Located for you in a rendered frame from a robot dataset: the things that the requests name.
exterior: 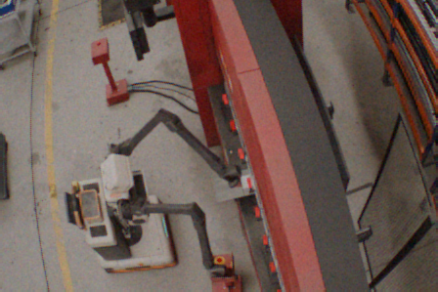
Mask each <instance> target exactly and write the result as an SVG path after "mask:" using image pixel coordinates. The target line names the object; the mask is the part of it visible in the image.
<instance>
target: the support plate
mask: <svg viewBox="0 0 438 292"><path fill-rule="evenodd" d="M247 175H249V172H248V169H246V170H242V171H241V174H240V175H239V176H240V177H244V176H247ZM211 181H212V184H213V187H214V190H215V194H216V198H217V202H218V203H221V202H225V201H229V200H233V199H236V198H240V197H244V196H248V195H252V194H255V192H252V193H249V192H248V191H249V190H250V189H249V188H244V189H243V190H242V187H241V186H240V187H235V188H229V186H228V182H226V181H224V180H222V179H220V178H219V177H216V178H212V179H211ZM243 192H244V194H243Z"/></svg>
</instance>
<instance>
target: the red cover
mask: <svg viewBox="0 0 438 292"><path fill-rule="evenodd" d="M209 1H210V3H211V8H212V10H213V14H214V16H215V19H216V20H217V24H218V26H219V29H220V32H221V35H222V38H223V40H224V43H225V46H226V49H227V52H228V55H229V58H230V62H231V65H232V68H233V70H234V74H235V76H236V79H237V82H238V87H239V91H240V94H241V97H242V98H243V101H244V104H245V108H246V111H247V115H248V118H249V121H250V124H251V127H252V131H253V134H254V137H255V140H256V143H257V146H258V149H259V152H260V156H261V159H262V162H263V165H262V166H263V168H264V172H265V175H266V178H267V181H268V185H269V188H270V191H271V195H272V199H273V202H274V204H275V207H276V208H275V211H276V213H277V216H278V218H279V220H278V222H279V224H280V228H281V229H282V230H281V232H282V235H283V238H284V243H285V249H286V252H287V256H288V258H289V263H290V268H291V270H292V275H293V279H294V281H295V282H294V284H295V286H296V290H297V292H325V291H326V288H325V285H324V281H323V275H322V271H321V269H320V265H319V261H318V257H317V253H316V248H315V246H314V245H315V244H314V241H313V237H312V232H311V231H310V226H309V224H308V223H309V221H308V219H307V214H306V211H305V209H304V208H305V206H304V203H303V201H302V196H301V194H300V191H299V185H298V183H297V181H296V175H295V172H294V169H293V167H292V164H291V159H290V156H289V153H288V150H287V147H286V144H285V139H284V136H283V133H282V130H281V124H280V122H279V119H278V116H277V114H276V111H275V108H274V105H273V102H272V99H271V98H270V96H269V93H268V90H267V87H266V84H265V82H264V79H263V76H262V73H261V70H260V67H259V64H258V61H257V59H256V57H255V54H254V51H253V48H252V47H251V45H250V43H249V41H248V38H247V35H246V33H245V30H244V27H243V25H242V22H241V18H240V16H239V13H238V11H237V9H236V6H235V4H234V2H233V0H209Z"/></svg>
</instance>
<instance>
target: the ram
mask: <svg viewBox="0 0 438 292"><path fill-rule="evenodd" d="M207 4H208V9H209V18H210V22H211V27H212V32H213V38H214V43H215V48H216V51H217V52H216V53H217V54H218V55H217V56H218V57H219V61H220V62H219V63H220V65H221V66H222V67H221V68H222V69H223V70H222V71H223V72H224V73H223V74H224V75H225V77H224V78H225V79H226V80H225V81H226V82H227V86H228V87H227V88H228V89H229V90H228V91H229V92H230V94H229V95H230V98H231V101H232V102H233V103H232V105H233V109H234V110H235V113H236V114H235V116H236V119H237V120H238V121H237V122H238V123H239V124H238V125H239V126H240V127H239V128H241V132H242V135H243V138H244V142H245V145H246V148H247V151H246V152H247V153H248V156H249V158H248V159H249V160H250V161H249V162H250V163H251V164H250V165H251V166H252V167H251V168H250V169H251V170H252V171H251V172H252V173H253V174H252V175H254V177H253V178H254V179H255V180H254V181H255V182H256V185H257V188H258V191H259V193H258V194H259V195H260V196H259V197H261V198H260V199H261V200H262V201H261V202H260V203H261V204H262V205H261V206H262V207H263V208H262V209H264V211H263V212H264V213H265V214H264V215H265V216H266V217H265V218H266V220H265V221H266V222H267V224H268V226H267V227H268V229H269V234H270V235H271V236H270V237H272V239H271V240H273V241H272V243H273V244H272V245H273V246H274V247H273V248H275V249H274V250H275V252H274V253H276V255H275V256H277V257H276V258H277V260H276V261H277V263H278V264H279V268H280V269H279V271H280V273H281V274H280V275H282V276H281V277H282V280H283V281H282V282H283V285H284V287H285V292H297V290H296V286H295V284H294V282H295V281H294V279H293V275H292V270H291V268H290V263H289V258H288V256H287V252H286V249H285V243H284V238H283V235H282V232H281V230H282V229H281V228H280V224H279V222H278V220H279V218H278V216H277V213H276V211H275V208H276V207H275V204H274V202H273V199H272V195H271V191H270V188H269V185H268V181H267V178H266V175H265V172H264V168H263V166H262V165H263V162H262V159H261V156H260V152H259V149H258V146H257V143H256V140H255V137H254V134H253V131H252V127H251V124H250V121H249V118H248V115H247V111H246V108H245V104H244V101H243V98H242V97H241V94H240V91H239V87H238V82H237V79H236V76H235V74H234V70H233V68H232V65H231V62H230V58H229V55H228V52H227V49H226V46H225V43H224V40H223V38H222V35H221V32H220V29H219V26H218V24H217V20H216V19H215V16H214V14H213V10H212V8H211V3H210V1H209V0H207ZM219 47H220V49H219ZM220 50H221V53H222V56H223V61H222V59H221V54H220ZM223 63H224V64H223ZM225 66H226V69H227V71H226V69H225ZM226 72H227V73H226ZM228 74H229V77H230V81H231V85H232V90H231V86H230V83H229V77H228V76H227V75H228ZM232 91H233V93H232Z"/></svg>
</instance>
